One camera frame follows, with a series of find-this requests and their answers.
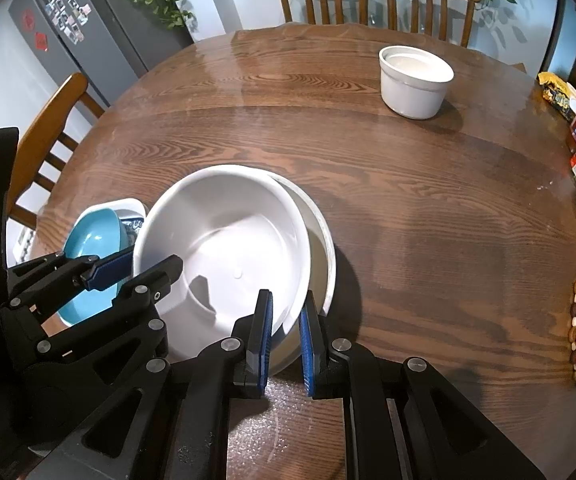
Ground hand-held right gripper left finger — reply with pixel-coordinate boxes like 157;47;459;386
28;289;275;480

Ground teal plate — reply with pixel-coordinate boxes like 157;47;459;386
62;208;136;326

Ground yellow black snack packet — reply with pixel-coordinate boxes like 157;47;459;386
538;71;576;122

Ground blue patterned square plate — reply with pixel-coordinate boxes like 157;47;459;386
120;217;145;246

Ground grey refrigerator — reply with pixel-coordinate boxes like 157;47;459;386
8;0;196;111

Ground white square deep dish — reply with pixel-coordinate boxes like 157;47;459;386
88;198;149;231

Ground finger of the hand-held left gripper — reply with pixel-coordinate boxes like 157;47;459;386
35;255;185;361
8;247;134;316

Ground cluster of fridge magnets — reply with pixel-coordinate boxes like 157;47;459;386
38;0;93;43

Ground white patterned storage box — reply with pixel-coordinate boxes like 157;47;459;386
10;225;38;268

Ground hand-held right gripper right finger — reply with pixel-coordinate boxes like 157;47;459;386
298;290;544;480

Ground small white bowl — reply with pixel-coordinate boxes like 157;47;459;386
132;165;313;361

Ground white ramekin bowl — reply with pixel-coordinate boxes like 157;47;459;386
379;45;455;121

